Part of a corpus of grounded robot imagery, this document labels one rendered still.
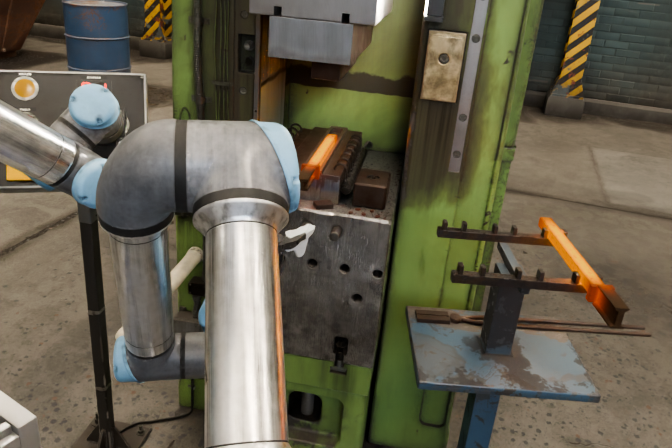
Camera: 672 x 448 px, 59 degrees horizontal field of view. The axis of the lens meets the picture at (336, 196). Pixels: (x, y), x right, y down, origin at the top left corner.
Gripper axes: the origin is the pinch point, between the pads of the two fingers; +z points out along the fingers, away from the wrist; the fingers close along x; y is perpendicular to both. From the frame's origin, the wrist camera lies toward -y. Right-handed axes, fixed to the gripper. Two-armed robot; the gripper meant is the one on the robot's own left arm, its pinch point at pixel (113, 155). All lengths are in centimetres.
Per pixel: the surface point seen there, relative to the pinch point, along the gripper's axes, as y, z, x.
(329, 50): 23, -9, -49
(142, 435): -79, 73, -1
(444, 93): 14, -5, -79
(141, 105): 14.3, 10.3, -5.8
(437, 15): 31, -14, -75
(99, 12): 209, 407, 45
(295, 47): 24.3, -6.0, -41.3
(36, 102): 14.8, 10.4, 17.6
